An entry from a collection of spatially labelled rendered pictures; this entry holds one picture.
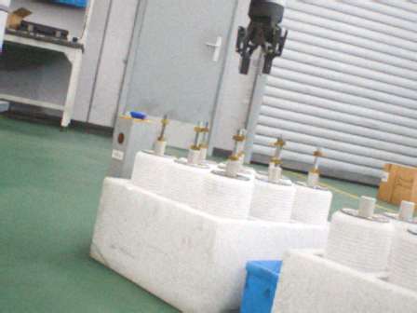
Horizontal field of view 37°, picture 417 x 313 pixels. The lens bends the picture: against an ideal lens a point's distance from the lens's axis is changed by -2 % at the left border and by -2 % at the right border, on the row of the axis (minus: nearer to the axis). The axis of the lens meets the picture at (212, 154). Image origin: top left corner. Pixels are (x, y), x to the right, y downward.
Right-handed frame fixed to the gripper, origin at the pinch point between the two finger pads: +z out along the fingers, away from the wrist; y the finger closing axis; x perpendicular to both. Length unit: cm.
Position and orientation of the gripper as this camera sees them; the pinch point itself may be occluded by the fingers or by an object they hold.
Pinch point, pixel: (254, 69)
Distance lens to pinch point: 135.6
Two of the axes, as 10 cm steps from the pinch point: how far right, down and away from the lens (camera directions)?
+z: -2.0, 9.8, 0.5
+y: -5.9, -1.6, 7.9
